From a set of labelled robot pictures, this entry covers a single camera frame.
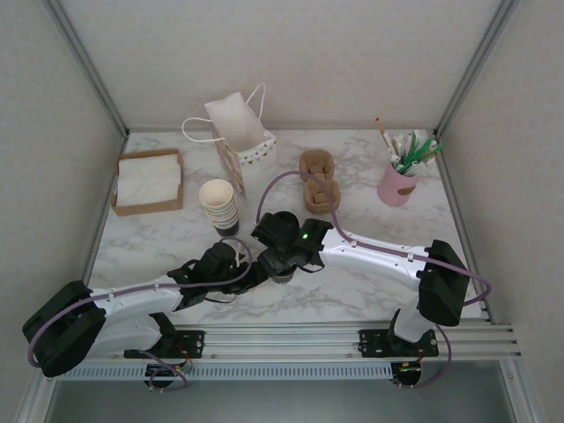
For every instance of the stack of paper cups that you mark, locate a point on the stack of paper cups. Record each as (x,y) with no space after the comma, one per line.
(216,194)

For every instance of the paper wrapped wooden stirrer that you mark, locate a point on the paper wrapped wooden stirrer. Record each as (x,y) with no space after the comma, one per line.
(385,136)

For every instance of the green straw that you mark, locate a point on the green straw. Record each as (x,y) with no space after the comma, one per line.
(414,143)
(418,153)

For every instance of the small circuit board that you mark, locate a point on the small circuit board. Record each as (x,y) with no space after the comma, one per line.
(410,370)
(167,372)

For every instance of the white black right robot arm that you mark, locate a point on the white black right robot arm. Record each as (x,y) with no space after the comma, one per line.
(379,264)

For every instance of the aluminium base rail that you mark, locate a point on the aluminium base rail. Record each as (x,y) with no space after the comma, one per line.
(282,341)

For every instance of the pink straw holder cup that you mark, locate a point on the pink straw holder cup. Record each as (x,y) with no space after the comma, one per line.
(394,183)

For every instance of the white paper napkin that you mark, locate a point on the white paper napkin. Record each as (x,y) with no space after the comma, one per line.
(147,178)

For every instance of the brown cardboard napkin tray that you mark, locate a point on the brown cardboard napkin tray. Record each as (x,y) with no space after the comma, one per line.
(150,208)

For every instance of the patterned paper gift bag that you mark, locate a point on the patterned paper gift bag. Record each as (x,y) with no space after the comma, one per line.
(233,119)

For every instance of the aluminium frame leg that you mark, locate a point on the aluminium frame leg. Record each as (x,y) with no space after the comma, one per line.
(517,396)
(37,398)

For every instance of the white wrapped straw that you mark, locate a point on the white wrapped straw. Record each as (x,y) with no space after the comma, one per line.
(398,143)

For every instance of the aluminium frame post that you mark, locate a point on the aluminium frame post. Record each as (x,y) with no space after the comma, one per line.
(475,66)
(89,66)

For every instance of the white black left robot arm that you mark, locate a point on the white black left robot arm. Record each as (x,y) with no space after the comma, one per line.
(136,305)

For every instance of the aluminium table end rail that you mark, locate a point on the aluminium table end rail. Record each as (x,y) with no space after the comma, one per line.
(282,129)

